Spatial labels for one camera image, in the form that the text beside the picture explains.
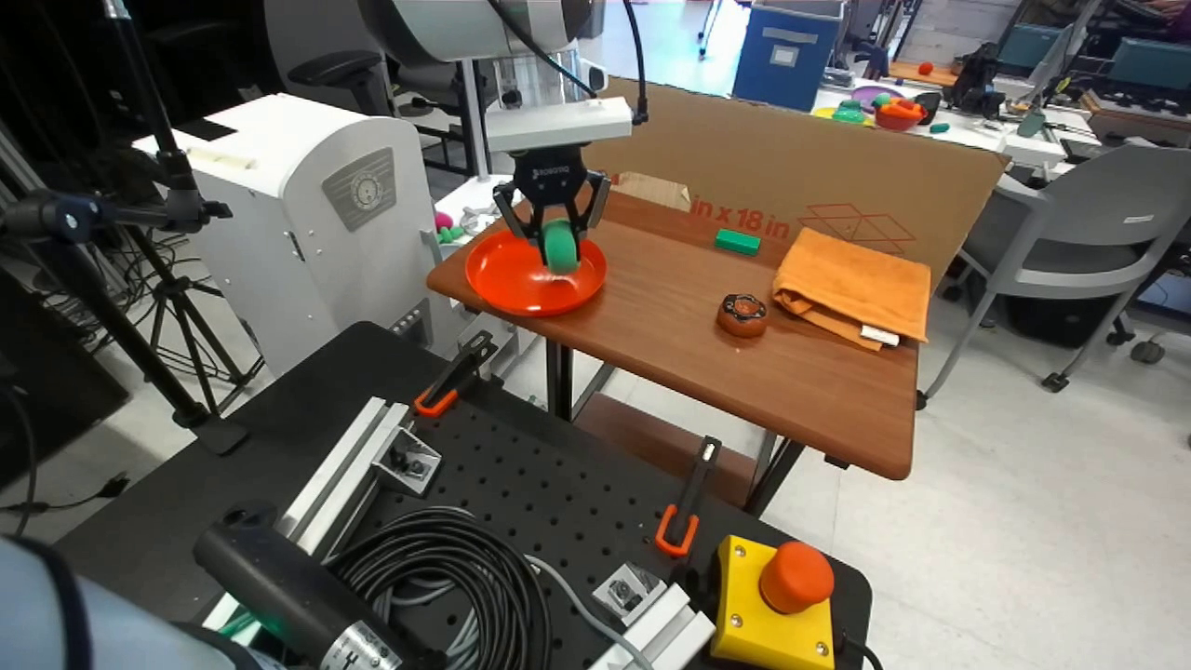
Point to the short aluminium rail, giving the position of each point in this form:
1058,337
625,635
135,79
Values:
656,626

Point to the yellow emergency stop button box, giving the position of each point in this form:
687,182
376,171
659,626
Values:
758,626

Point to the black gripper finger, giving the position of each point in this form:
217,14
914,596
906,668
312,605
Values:
519,219
588,215

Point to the red orange toy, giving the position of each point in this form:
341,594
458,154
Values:
897,115

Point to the blue bin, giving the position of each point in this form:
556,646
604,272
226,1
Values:
784,56

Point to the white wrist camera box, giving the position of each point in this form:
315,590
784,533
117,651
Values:
561,126

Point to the black cylinder with metal end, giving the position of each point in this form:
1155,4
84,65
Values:
267,581

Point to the orange folded cloth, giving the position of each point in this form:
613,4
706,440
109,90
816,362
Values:
859,280

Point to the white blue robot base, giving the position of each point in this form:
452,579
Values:
62,618

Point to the long aluminium rail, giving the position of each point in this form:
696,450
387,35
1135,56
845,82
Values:
355,466

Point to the grey plastic chair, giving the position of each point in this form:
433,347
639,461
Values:
1079,225

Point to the black perforated breadboard table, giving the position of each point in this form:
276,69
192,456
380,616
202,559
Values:
521,470

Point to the orange round plate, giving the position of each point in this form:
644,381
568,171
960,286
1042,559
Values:
516,280

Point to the green plush ball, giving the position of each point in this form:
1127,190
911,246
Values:
563,246

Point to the white desk with clutter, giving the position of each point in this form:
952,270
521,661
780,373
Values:
990,128

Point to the black camera boom bar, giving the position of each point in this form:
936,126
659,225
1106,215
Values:
86,215

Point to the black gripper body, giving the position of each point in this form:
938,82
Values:
556,176

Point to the brown wooden table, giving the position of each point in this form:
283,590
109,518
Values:
694,373

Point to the black tripod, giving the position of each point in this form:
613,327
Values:
153,280

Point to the large cardboard sheet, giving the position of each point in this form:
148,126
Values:
805,154

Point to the small green block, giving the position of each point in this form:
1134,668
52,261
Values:
737,244

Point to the brown tape roll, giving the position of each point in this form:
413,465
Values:
728,322

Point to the small white tag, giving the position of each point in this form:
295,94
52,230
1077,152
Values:
880,337

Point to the white cabinet machine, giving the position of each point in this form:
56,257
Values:
298,210

